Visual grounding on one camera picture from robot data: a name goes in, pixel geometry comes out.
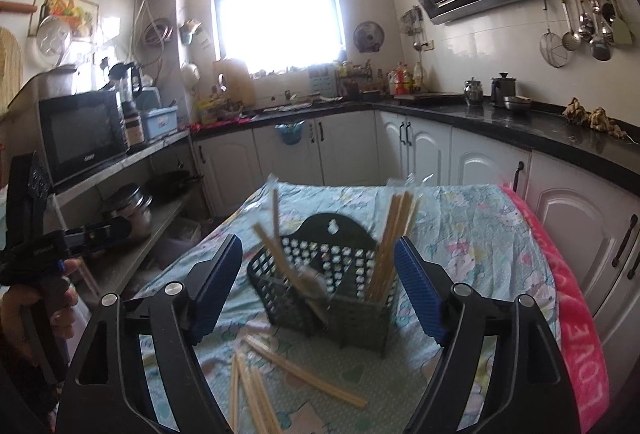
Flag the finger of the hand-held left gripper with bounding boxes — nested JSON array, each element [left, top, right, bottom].
[[7, 153, 53, 245], [65, 218, 131, 251]]

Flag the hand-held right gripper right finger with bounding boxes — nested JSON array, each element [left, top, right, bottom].
[[394, 237, 576, 434]]

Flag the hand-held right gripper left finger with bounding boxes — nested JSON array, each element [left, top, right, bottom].
[[55, 234, 243, 434]]

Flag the bundle of wooden chopsticks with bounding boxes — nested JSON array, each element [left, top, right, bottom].
[[365, 174, 431, 302]]

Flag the wooden chopstick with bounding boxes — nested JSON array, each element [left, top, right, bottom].
[[252, 223, 306, 295]]

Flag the green perforated utensil holder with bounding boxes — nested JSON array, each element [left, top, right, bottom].
[[246, 212, 401, 346]]

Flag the pile of wooden chopsticks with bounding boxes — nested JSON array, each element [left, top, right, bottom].
[[229, 334, 368, 434]]

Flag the bunch of small hanging utensils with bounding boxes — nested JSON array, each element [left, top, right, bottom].
[[399, 6, 427, 51]]

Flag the row of hanging kitchen utensils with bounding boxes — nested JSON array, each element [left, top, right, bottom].
[[538, 0, 574, 68]]

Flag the person's left hand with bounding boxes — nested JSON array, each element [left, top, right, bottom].
[[0, 259, 81, 365]]

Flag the stack of steel pots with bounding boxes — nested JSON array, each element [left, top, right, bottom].
[[101, 183, 154, 241]]

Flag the metal shelf unit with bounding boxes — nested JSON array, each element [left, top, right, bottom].
[[47, 129, 207, 300]]

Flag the cartoon cat printed tablecloth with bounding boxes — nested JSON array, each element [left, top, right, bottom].
[[134, 181, 568, 434]]

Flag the black microwave oven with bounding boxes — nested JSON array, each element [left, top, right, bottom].
[[38, 89, 130, 187]]

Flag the black frying pan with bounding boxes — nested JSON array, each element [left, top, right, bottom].
[[144, 169, 205, 201]]

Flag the dark jar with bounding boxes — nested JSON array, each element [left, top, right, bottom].
[[121, 101, 147, 151]]

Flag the blue plastic box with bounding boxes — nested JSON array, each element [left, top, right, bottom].
[[139, 105, 180, 141]]

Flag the woven bamboo tray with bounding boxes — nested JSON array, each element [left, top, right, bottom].
[[0, 27, 24, 115]]

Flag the white lower kitchen cabinets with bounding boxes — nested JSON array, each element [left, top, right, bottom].
[[191, 108, 640, 367]]

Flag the black blender jug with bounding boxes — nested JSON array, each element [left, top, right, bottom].
[[107, 61, 145, 104]]

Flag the blue hanging basket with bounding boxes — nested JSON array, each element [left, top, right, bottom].
[[274, 120, 307, 148]]

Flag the pink towel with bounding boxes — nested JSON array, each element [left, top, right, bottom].
[[499, 183, 612, 434]]

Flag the black kitchen countertop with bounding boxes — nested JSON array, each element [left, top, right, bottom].
[[190, 92, 640, 182]]

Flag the wooden cutting board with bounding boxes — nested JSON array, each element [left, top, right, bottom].
[[213, 58, 257, 109]]

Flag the steel teapot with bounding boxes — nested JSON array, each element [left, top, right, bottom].
[[463, 77, 486, 108]]

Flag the row of condiment bottles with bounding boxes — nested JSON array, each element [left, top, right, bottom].
[[386, 61, 427, 96]]

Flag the steel pan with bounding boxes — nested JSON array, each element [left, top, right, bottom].
[[502, 95, 534, 115]]

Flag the metal pot with black lid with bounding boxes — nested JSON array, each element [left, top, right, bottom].
[[489, 71, 517, 108]]

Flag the pale green rack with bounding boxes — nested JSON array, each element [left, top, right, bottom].
[[306, 63, 339, 98]]

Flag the ginger roots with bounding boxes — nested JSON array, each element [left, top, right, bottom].
[[561, 97, 628, 138]]

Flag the bright kitchen window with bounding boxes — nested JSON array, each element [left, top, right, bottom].
[[210, 0, 347, 76]]

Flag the small steel ladle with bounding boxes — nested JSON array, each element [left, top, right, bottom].
[[560, 0, 583, 52]]

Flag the large steel ladle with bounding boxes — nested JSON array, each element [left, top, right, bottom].
[[589, 0, 614, 62]]

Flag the steel spoon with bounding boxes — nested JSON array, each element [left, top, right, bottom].
[[577, 0, 597, 44]]

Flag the pale green spatula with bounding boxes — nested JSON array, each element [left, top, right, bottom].
[[611, 0, 637, 46]]

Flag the fruit wall picture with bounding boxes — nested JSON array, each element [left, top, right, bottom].
[[34, 0, 100, 40]]

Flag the coiled hose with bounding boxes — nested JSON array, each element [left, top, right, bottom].
[[144, 17, 175, 49]]

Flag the small wall fan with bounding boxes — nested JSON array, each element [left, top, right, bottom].
[[353, 20, 385, 54]]

